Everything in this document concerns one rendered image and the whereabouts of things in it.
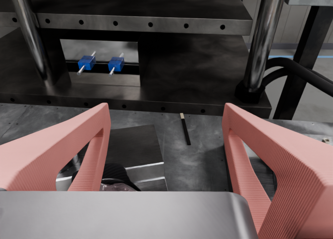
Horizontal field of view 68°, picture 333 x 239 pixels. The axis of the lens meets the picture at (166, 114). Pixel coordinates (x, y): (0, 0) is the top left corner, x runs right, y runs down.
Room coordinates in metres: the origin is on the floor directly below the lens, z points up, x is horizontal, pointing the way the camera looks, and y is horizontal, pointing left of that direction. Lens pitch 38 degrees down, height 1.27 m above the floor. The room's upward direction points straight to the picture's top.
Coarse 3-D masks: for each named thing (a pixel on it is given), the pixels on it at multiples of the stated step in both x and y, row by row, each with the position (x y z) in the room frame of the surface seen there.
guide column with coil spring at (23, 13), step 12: (12, 0) 0.79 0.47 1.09; (24, 0) 0.80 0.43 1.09; (24, 12) 0.79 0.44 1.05; (24, 24) 0.79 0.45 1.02; (36, 24) 0.81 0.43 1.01; (24, 36) 0.80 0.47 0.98; (36, 36) 0.80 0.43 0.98; (36, 48) 0.79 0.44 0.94; (36, 60) 0.79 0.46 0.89; (48, 60) 0.81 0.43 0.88; (48, 72) 0.80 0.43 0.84; (48, 84) 0.79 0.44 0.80
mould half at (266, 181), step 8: (312, 136) 0.45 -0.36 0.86; (320, 136) 0.45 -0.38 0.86; (328, 136) 0.45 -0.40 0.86; (224, 152) 0.44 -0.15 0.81; (248, 152) 0.32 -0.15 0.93; (256, 160) 0.30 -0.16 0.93; (256, 168) 0.29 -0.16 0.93; (264, 168) 0.29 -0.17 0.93; (264, 176) 0.27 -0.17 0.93; (272, 176) 0.27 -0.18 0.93; (264, 184) 0.26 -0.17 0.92; (272, 184) 0.26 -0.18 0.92; (272, 192) 0.25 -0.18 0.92
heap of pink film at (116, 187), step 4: (104, 184) 0.28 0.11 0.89; (108, 184) 0.28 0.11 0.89; (112, 184) 0.28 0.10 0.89; (116, 184) 0.28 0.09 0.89; (120, 184) 0.28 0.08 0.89; (124, 184) 0.28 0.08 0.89; (100, 188) 0.27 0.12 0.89; (104, 188) 0.27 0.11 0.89; (108, 188) 0.27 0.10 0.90; (112, 188) 0.27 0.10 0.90; (116, 188) 0.27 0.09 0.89; (120, 188) 0.27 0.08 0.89; (124, 188) 0.27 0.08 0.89; (128, 188) 0.27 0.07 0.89; (132, 188) 0.27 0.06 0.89
